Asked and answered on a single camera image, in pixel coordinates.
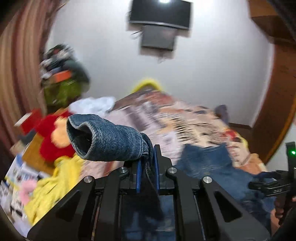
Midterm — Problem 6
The grey blue backpack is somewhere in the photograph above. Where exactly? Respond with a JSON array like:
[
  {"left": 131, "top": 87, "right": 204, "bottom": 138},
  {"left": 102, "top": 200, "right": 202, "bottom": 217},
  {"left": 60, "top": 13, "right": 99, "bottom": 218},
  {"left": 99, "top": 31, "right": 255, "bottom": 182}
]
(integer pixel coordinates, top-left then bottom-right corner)
[{"left": 214, "top": 104, "right": 229, "bottom": 125}]

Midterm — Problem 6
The black wall television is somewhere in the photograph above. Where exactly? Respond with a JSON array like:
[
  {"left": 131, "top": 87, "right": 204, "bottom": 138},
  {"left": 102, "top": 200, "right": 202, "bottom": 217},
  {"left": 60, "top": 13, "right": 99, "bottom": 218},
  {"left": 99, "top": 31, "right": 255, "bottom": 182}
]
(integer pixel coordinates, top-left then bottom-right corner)
[{"left": 129, "top": 0, "right": 192, "bottom": 30}]

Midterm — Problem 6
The blue denim jacket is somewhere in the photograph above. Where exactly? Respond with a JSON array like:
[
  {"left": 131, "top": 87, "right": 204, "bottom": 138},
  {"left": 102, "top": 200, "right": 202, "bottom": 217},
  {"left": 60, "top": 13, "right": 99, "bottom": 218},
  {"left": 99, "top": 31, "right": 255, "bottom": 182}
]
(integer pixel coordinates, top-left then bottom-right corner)
[{"left": 66, "top": 114, "right": 270, "bottom": 240}]

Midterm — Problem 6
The printed newspaper pattern bedspread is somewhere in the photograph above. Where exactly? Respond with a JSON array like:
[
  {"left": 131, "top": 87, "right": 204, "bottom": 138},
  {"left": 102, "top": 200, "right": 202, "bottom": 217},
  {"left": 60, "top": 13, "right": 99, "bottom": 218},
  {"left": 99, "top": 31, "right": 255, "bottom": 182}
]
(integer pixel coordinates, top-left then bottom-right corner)
[{"left": 78, "top": 89, "right": 269, "bottom": 181}]

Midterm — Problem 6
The pile of clothes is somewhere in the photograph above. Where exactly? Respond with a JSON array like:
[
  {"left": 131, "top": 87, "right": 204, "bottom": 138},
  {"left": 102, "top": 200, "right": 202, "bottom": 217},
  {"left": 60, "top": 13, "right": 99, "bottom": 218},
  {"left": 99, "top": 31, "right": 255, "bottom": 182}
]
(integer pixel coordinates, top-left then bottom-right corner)
[{"left": 39, "top": 44, "right": 90, "bottom": 86}]

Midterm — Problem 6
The white cloth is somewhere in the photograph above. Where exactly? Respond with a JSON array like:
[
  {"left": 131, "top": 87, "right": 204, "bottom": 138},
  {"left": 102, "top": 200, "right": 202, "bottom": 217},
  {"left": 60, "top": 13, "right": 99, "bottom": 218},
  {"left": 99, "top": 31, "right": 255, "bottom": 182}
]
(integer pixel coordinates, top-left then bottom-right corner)
[{"left": 68, "top": 96, "right": 116, "bottom": 117}]

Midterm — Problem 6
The wooden wardrobe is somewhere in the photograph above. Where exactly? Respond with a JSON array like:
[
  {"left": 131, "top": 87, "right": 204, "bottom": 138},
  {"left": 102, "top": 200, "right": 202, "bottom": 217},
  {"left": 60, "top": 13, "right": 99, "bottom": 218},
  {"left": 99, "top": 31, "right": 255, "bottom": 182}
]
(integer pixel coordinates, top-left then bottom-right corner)
[{"left": 249, "top": 1, "right": 295, "bottom": 164}]

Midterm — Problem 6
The green storage box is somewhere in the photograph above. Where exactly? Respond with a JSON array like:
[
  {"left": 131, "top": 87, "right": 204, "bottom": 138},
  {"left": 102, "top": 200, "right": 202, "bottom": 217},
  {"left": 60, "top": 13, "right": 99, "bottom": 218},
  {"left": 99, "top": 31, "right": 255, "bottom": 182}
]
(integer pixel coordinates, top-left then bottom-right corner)
[{"left": 44, "top": 79, "right": 82, "bottom": 108}]

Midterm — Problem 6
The yellow pillow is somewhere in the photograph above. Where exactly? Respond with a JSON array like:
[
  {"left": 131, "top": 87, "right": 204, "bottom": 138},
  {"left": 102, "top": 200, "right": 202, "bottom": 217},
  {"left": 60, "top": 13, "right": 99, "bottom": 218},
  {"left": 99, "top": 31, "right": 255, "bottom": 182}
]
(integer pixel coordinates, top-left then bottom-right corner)
[{"left": 132, "top": 78, "right": 163, "bottom": 93}]

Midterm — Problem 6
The yellow garment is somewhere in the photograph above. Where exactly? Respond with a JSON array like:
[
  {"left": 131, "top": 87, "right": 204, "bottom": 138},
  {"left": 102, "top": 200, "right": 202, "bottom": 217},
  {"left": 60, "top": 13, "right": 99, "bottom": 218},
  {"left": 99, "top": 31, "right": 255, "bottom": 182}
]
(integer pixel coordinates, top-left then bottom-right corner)
[{"left": 23, "top": 155, "right": 85, "bottom": 225}]

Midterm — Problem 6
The red plush toy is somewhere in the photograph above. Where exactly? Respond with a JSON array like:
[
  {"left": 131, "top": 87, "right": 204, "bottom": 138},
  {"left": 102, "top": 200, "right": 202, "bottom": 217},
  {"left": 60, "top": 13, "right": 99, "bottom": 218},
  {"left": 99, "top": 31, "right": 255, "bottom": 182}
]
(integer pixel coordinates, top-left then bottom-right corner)
[{"left": 35, "top": 109, "right": 75, "bottom": 163}]

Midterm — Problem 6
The red striped curtain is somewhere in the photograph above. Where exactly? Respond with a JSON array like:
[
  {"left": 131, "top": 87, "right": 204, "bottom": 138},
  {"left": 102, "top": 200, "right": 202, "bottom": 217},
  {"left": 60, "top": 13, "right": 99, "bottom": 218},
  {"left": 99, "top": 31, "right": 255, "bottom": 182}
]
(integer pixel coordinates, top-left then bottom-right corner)
[{"left": 1, "top": 0, "right": 61, "bottom": 149}]

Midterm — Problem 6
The orange shoe box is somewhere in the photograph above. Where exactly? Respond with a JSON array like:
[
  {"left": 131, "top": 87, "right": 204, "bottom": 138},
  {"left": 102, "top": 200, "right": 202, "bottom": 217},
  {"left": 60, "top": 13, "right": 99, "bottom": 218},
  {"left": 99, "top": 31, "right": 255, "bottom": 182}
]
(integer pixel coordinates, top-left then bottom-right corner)
[{"left": 50, "top": 70, "right": 71, "bottom": 83}]

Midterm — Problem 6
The small black wall monitor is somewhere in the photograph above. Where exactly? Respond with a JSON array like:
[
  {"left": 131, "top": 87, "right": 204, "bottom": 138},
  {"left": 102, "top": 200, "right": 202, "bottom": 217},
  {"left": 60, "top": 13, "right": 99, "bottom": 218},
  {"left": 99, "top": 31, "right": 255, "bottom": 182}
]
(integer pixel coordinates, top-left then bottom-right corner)
[{"left": 141, "top": 25, "right": 177, "bottom": 51}]

